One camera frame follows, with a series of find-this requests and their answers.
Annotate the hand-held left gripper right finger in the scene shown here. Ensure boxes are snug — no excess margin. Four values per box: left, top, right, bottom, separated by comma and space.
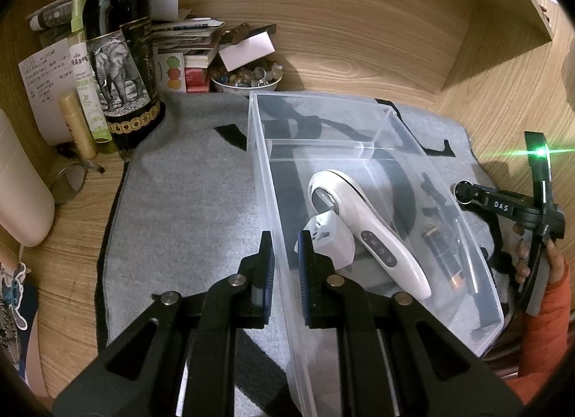
298, 229, 524, 417

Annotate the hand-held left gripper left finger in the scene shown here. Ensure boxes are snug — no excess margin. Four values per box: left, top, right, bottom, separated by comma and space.
51, 231, 276, 417

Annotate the white handheld lint remover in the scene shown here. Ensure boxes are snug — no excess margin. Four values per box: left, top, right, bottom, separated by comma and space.
308, 169, 432, 300

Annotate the clear plastic storage box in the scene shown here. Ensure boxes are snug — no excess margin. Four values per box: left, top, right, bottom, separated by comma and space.
248, 91, 504, 417

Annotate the person's orange sleeved right forearm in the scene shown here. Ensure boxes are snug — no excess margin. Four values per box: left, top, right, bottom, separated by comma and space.
512, 260, 575, 404

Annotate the person's right hand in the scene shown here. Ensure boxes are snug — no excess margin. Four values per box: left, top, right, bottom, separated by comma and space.
512, 225, 566, 285

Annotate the white power adapter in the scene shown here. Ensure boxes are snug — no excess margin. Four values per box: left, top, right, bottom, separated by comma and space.
294, 215, 355, 270

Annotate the grey black patterned towel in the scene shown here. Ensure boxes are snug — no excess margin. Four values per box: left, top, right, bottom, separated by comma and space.
96, 93, 510, 417

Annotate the wooden desk hutch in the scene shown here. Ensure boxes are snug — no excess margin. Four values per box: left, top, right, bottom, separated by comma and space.
0, 0, 558, 355

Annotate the white bowl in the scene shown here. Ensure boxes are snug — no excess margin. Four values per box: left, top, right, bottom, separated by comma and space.
211, 69, 284, 97

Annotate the pile of polished stones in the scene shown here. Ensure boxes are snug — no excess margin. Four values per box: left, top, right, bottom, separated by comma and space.
213, 58, 283, 86

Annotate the black pen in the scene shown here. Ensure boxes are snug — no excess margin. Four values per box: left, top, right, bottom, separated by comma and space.
58, 148, 105, 174

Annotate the red white small box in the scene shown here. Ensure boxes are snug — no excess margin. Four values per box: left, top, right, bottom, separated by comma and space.
184, 66, 212, 93

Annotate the clear glass cup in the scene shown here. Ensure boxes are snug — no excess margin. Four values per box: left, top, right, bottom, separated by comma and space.
49, 161, 88, 206

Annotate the white blank card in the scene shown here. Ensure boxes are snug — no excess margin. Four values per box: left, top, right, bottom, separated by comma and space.
218, 34, 276, 72

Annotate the fruit sticker sheet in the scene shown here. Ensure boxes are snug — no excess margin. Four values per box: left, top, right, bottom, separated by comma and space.
155, 52, 187, 93

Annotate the yellow lip balm tube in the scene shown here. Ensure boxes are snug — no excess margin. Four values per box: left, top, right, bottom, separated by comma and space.
57, 90, 98, 161

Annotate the stack of paper booklets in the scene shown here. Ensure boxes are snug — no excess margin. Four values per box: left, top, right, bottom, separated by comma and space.
150, 17, 225, 70

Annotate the blue booklet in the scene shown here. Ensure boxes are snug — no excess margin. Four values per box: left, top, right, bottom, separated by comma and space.
0, 282, 41, 395

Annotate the cartoon sticker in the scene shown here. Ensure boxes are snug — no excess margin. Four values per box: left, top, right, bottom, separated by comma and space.
0, 260, 32, 346

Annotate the cream ceramic mug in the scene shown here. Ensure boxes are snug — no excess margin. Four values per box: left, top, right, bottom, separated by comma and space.
0, 109, 55, 248

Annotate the dark wine bottle elephant label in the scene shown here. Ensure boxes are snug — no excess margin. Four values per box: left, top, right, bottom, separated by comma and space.
83, 0, 167, 153

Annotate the handwritten white paper note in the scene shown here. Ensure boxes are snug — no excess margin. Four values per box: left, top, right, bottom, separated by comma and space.
18, 42, 79, 146

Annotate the rolled grey paper tube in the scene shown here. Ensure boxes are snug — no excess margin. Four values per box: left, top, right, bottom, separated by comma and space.
24, 0, 86, 34

